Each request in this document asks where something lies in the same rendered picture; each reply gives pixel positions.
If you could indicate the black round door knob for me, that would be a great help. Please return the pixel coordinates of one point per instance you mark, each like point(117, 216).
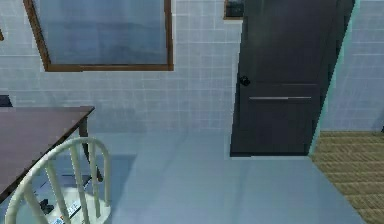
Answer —
point(244, 80)

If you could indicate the dark grey room door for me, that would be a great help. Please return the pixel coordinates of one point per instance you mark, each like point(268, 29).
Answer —
point(283, 66)

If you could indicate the small brown framed picture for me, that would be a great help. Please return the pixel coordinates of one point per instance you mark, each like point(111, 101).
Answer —
point(233, 9)

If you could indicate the brown framed window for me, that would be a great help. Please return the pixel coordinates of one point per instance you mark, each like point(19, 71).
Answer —
point(103, 33)

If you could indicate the white spindle back chair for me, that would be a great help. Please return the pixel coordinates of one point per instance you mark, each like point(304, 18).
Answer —
point(60, 186)

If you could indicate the dark brown wooden table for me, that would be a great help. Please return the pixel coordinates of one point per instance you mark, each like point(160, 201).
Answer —
point(30, 140)

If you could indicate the small dark blue object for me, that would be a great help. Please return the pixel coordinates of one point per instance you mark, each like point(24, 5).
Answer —
point(4, 101)

